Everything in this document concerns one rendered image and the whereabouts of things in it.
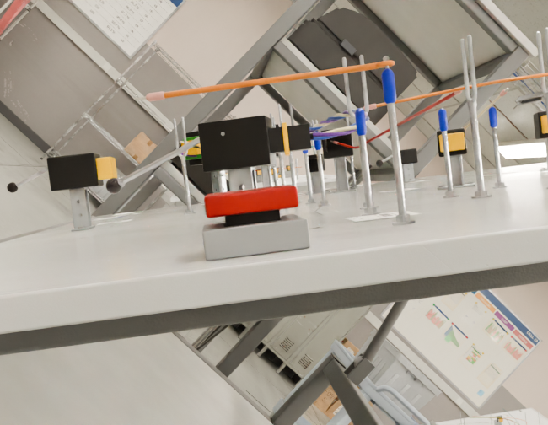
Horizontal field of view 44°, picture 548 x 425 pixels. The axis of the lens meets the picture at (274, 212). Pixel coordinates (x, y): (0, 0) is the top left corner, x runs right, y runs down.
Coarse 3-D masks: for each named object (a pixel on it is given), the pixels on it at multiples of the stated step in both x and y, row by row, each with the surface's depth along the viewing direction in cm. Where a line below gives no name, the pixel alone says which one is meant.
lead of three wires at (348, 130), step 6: (366, 114) 60; (366, 120) 58; (348, 126) 56; (354, 126) 57; (312, 132) 56; (318, 132) 56; (324, 132) 56; (330, 132) 56; (336, 132) 56; (342, 132) 56; (348, 132) 56; (318, 138) 56; (324, 138) 56
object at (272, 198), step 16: (224, 192) 37; (240, 192) 35; (256, 192) 35; (272, 192) 36; (288, 192) 36; (208, 208) 35; (224, 208) 35; (240, 208) 35; (256, 208) 36; (272, 208) 36; (240, 224) 36
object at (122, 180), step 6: (222, 132) 54; (198, 138) 57; (186, 144) 57; (192, 144) 57; (180, 150) 57; (168, 156) 57; (174, 156) 57; (156, 162) 57; (162, 162) 57; (144, 168) 57; (150, 168) 57; (132, 174) 58; (138, 174) 57; (120, 180) 58; (126, 180) 58
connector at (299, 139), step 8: (272, 128) 55; (280, 128) 55; (288, 128) 55; (296, 128) 55; (304, 128) 55; (272, 136) 55; (280, 136) 55; (288, 136) 55; (296, 136) 55; (304, 136) 55; (312, 136) 55; (272, 144) 55; (280, 144) 55; (296, 144) 55; (304, 144) 55; (272, 152) 55; (280, 152) 56
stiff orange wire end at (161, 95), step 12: (312, 72) 43; (324, 72) 43; (336, 72) 43; (348, 72) 43; (228, 84) 44; (240, 84) 44; (252, 84) 44; (144, 96) 45; (156, 96) 45; (168, 96) 45
